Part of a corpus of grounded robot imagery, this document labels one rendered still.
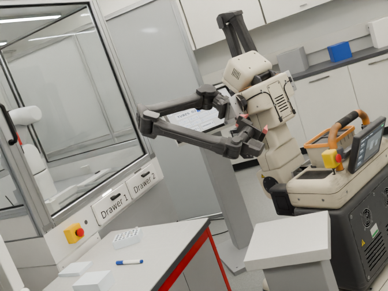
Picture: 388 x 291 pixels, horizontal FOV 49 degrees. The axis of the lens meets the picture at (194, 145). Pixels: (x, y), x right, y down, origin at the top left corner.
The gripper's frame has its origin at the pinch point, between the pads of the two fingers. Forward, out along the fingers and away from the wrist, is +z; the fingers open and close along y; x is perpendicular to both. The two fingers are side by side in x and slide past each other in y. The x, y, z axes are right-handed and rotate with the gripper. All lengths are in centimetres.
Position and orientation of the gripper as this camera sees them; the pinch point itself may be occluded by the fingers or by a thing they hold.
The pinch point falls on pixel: (256, 121)
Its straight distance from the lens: 193.5
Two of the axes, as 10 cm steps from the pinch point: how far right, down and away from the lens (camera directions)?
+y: 8.4, 5.1, -2.1
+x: 2.4, -6.9, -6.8
